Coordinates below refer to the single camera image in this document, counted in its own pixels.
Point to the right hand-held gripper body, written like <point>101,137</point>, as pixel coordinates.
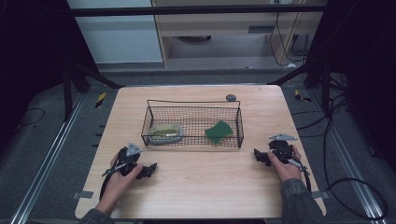
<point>281,151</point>

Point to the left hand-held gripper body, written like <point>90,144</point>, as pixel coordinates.
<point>129,158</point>

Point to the green grey soap dish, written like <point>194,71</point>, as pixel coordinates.
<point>165,134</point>

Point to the yellow green sponge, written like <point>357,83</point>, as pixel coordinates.
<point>219,132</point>

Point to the person's right hand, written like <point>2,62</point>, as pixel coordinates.
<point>288,171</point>

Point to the person's left hand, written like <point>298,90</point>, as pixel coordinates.
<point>116,189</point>

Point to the black yellow striped tape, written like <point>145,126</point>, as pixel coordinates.
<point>301,96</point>
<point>100,100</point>

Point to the grey tape piece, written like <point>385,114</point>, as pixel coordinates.
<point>320,195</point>
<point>82,194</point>

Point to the small grey round disc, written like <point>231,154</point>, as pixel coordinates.
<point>231,97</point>

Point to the black metal stand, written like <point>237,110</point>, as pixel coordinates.
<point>325,87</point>
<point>67,93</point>

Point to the black curtain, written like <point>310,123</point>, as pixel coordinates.
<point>367,62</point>
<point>34,62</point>

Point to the white cabinet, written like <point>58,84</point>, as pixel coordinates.
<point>118,34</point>

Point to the black horizontal bar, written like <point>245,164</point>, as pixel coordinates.
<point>186,10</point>

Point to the metal floor rail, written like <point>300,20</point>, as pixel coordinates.
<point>351,168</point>
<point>46,161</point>

